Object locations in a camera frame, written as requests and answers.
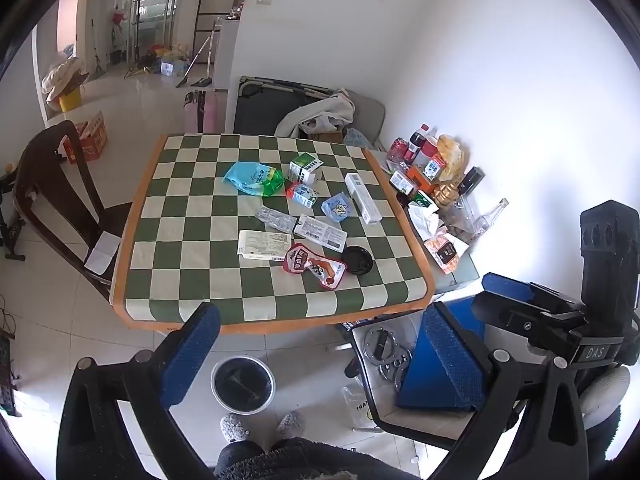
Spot blue rice bag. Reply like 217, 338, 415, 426
222, 161, 285, 197

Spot blue white snack packet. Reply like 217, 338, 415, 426
321, 192, 352, 222

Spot black round lid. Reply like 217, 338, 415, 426
342, 246, 373, 276

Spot grey cushion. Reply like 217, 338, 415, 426
345, 91, 387, 150

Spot small blue milk carton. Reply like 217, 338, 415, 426
286, 182, 319, 208

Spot pink suitcase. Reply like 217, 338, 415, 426
184, 89, 219, 135

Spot white bedding pile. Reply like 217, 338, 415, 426
41, 56, 90, 106

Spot black metal rack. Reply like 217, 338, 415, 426
0, 332, 22, 417

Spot dark folding cot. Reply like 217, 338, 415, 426
234, 76, 346, 137

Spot yellow snack bag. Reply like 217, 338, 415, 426
437, 134, 471, 181

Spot dark wooden chair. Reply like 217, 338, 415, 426
12, 121, 133, 301

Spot person's legs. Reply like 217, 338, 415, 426
214, 436, 421, 480

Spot clear glass bottle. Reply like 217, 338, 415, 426
470, 198, 510, 241

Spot orange box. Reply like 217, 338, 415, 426
406, 166, 436, 193

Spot grey fuzzy slipper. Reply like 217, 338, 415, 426
275, 411, 305, 441
220, 413, 249, 443

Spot cola bottle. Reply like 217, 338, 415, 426
404, 124, 431, 165

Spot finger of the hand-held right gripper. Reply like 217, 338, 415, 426
471, 291, 587, 352
481, 272, 587, 312

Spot white clothes pile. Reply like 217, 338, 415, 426
275, 91, 357, 140

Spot pile of groceries and bottles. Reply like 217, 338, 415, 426
365, 147, 482, 292

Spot white crumpled tissue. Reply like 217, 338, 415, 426
407, 202, 442, 242

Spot white labelled packet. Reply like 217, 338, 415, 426
292, 215, 348, 253

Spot gold capped bottle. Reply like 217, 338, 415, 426
432, 182, 461, 208

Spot black box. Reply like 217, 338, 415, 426
457, 166, 486, 196

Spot round metal flange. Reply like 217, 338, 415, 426
362, 327, 398, 361
379, 345, 413, 391

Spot orange snack packet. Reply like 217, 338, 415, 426
424, 230, 471, 275

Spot broom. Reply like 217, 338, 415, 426
176, 30, 217, 88

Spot white jar with red lid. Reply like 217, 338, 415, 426
422, 135, 448, 181

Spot green white carton box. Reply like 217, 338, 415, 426
288, 152, 323, 185

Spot red cardboard box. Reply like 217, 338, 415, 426
62, 111, 109, 165

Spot blue plastic stool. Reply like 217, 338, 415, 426
445, 294, 487, 341

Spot clear plastic bag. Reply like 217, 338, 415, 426
341, 385, 381, 432

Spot long white box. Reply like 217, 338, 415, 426
345, 172, 382, 225

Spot white printed paper packet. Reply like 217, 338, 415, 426
237, 230, 293, 262

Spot white cabinet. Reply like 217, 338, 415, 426
212, 17, 241, 92

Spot round bin with black bag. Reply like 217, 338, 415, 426
211, 356, 277, 415

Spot green checkered tablecloth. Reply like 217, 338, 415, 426
110, 132, 435, 335

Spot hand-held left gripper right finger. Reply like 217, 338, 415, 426
397, 301, 591, 480

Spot black exercise machine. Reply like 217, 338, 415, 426
0, 160, 27, 262

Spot red snack wrapper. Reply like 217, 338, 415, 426
282, 242, 347, 291

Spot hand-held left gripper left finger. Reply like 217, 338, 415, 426
57, 302, 221, 480

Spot silver blister pack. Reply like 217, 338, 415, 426
255, 206, 297, 233

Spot black tray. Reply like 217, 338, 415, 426
350, 319, 523, 451

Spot white paper sheet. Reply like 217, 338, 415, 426
84, 234, 121, 276

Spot black coat rack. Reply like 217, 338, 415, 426
124, 0, 151, 78

